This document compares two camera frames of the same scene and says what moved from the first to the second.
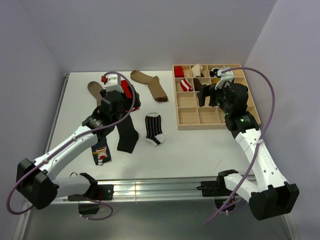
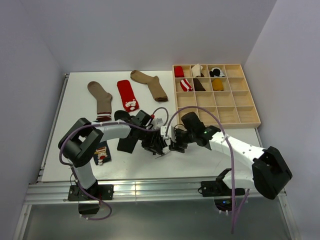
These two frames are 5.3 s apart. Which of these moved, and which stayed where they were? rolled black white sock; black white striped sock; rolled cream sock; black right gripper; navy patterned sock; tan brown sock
Moved: black white striped sock; black right gripper
Stayed: rolled cream sock; rolled black white sock; tan brown sock; navy patterned sock
